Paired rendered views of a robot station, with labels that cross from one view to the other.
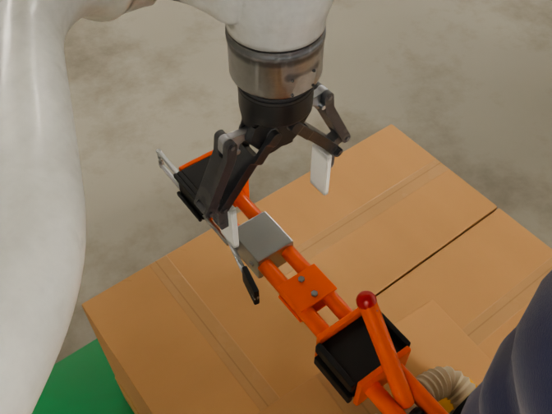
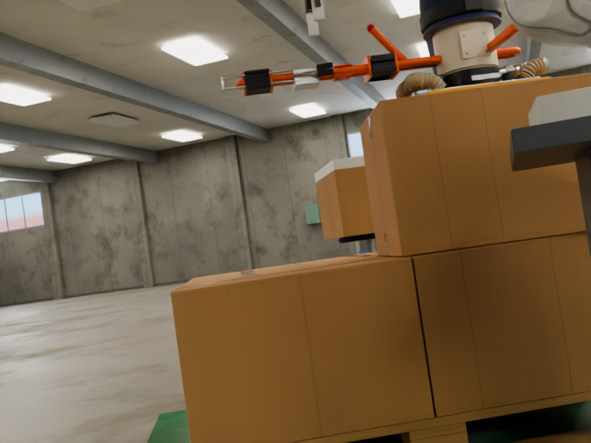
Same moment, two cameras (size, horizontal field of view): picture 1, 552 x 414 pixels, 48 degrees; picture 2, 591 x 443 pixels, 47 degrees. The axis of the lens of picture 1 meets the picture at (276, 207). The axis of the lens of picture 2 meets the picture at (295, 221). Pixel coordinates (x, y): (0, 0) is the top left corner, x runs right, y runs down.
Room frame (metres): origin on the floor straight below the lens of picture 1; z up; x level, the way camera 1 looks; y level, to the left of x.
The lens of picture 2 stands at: (-0.40, 1.68, 0.61)
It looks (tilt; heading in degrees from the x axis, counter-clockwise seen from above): 2 degrees up; 302
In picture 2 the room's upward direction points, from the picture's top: 8 degrees counter-clockwise
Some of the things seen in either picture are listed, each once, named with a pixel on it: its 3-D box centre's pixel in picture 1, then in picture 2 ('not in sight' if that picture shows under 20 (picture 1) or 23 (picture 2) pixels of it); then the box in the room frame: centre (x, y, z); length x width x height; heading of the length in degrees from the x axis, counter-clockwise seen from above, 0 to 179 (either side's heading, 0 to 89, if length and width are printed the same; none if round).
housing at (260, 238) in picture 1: (262, 244); (305, 79); (0.53, 0.02, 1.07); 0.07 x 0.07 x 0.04; 36
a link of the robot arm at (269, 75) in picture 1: (275, 50); not in sight; (0.48, 0.00, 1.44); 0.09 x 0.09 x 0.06
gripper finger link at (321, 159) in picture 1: (320, 169); (312, 25); (0.52, -0.05, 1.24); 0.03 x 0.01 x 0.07; 36
